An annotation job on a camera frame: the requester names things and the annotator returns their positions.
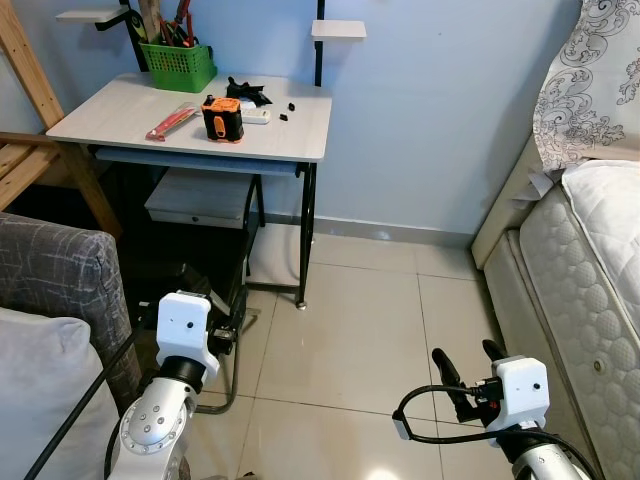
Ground white quilted mattress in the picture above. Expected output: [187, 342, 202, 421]
[518, 158, 640, 480]

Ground grey box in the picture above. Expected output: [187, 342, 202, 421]
[144, 167, 264, 230]

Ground grey plaid sofa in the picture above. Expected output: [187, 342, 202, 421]
[0, 212, 143, 413]

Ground white pillow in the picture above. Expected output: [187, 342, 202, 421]
[0, 306, 123, 480]

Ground orange black tape measure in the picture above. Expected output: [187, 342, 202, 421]
[201, 95, 246, 145]

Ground flat red package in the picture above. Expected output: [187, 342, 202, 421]
[145, 103, 200, 143]

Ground white power strip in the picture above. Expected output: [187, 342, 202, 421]
[240, 107, 273, 126]

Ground black glove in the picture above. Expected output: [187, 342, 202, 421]
[225, 76, 274, 111]

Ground green plastic basket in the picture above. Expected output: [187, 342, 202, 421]
[138, 40, 218, 94]

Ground black metal pole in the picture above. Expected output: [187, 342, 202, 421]
[314, 0, 327, 88]

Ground grey patterned white sheet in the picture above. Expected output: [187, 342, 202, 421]
[532, 0, 640, 173]

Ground small square white shelf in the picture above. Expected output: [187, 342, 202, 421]
[310, 19, 368, 42]

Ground long white shelf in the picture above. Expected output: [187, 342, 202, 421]
[55, 9, 133, 24]

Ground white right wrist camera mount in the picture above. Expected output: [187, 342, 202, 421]
[494, 356, 552, 432]

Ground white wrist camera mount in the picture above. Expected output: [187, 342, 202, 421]
[494, 356, 552, 432]
[155, 291, 220, 364]

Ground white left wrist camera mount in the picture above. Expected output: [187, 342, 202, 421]
[155, 291, 220, 364]

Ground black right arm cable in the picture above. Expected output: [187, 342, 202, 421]
[392, 385, 501, 443]

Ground white desk black metal frame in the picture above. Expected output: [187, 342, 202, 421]
[45, 72, 333, 311]

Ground red handled pliers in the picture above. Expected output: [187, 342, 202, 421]
[160, 0, 201, 49]

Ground wooden frame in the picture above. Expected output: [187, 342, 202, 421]
[0, 0, 123, 239]

